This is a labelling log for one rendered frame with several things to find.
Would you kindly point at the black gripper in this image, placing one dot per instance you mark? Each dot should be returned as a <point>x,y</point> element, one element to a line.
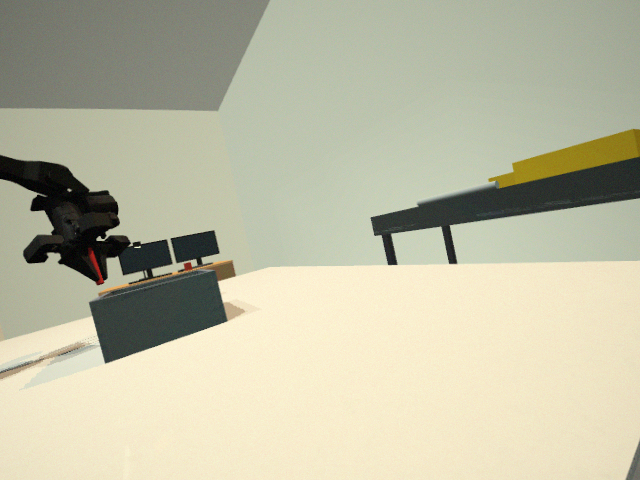
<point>74,252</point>

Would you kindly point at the red peg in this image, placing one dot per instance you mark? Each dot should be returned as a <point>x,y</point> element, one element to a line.
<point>91,256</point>

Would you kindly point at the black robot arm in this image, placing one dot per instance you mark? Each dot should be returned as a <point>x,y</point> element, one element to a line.
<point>99,209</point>

